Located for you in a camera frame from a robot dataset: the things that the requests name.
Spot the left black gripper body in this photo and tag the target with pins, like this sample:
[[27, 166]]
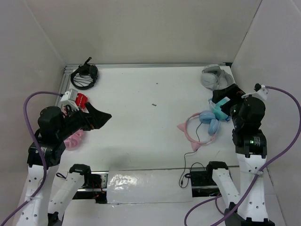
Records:
[[74, 122]]

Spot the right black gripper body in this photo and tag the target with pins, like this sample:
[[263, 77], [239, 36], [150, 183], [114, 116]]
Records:
[[234, 92]]

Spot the pink blue cat-ear headphones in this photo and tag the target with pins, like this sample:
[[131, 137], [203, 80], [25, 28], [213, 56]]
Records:
[[200, 129]]

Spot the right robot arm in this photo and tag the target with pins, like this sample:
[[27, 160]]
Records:
[[244, 206]]

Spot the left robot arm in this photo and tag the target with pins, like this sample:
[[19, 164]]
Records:
[[41, 209]]

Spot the red headphones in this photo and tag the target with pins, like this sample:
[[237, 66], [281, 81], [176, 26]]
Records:
[[80, 101]]

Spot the white grey headphones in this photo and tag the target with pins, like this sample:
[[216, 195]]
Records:
[[214, 77]]

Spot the teal headphones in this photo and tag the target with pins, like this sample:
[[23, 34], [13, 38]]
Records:
[[216, 109]]

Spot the black headphones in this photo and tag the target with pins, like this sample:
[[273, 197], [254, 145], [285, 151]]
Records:
[[85, 76]]

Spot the shiny white tape sheet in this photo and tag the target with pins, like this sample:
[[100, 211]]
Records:
[[146, 186]]

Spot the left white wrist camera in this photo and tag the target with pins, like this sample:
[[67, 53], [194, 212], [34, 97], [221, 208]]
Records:
[[69, 98]]

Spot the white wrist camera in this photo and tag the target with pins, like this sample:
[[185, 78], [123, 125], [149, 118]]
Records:
[[69, 98], [260, 92]]

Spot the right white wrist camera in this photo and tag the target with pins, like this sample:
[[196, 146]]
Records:
[[260, 92]]

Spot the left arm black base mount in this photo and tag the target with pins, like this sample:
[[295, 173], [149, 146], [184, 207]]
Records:
[[95, 189]]

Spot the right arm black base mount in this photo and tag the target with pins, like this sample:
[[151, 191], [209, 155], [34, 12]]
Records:
[[201, 185]]

